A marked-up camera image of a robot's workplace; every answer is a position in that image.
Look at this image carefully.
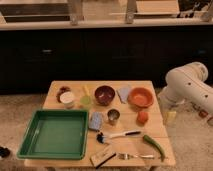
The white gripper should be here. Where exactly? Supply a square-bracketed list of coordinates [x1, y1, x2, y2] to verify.
[160, 97, 177, 125]

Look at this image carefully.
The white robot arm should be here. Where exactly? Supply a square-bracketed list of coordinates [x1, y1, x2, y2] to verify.
[158, 62, 213, 124]

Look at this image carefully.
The small metal cup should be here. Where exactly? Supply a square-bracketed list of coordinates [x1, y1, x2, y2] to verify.
[107, 109, 120, 125]

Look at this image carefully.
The white round cup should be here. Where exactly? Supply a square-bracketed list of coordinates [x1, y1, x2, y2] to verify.
[60, 91, 75, 108]

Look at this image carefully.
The orange bowl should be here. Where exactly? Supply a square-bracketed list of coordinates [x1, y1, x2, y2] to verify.
[128, 87, 154, 108]

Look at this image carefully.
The green chili pepper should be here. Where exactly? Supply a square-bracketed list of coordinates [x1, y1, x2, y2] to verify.
[143, 135, 166, 162]

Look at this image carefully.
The grey cloth piece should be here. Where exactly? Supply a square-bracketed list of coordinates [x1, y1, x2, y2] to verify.
[117, 85, 131, 103]

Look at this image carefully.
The dark red bowl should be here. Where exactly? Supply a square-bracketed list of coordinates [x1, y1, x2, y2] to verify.
[94, 85, 115, 106]

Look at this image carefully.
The silver fork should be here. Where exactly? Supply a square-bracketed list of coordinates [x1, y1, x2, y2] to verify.
[118, 153, 155, 160]

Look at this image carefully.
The blue sponge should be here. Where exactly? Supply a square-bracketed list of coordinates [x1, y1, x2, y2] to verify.
[89, 112, 103, 131]

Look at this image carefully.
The wooden block black edge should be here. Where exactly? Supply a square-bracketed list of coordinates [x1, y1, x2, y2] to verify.
[90, 146, 116, 168]

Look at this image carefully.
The dark red small object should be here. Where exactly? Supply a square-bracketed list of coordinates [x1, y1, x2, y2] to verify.
[56, 86, 71, 103]

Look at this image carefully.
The green plastic tray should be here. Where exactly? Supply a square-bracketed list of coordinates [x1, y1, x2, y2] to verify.
[17, 110, 89, 160]

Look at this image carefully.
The dark cabinet counter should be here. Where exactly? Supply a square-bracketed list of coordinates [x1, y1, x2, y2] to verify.
[0, 22, 213, 94]

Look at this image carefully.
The black object on floor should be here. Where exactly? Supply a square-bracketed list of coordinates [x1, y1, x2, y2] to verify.
[0, 146, 10, 158]

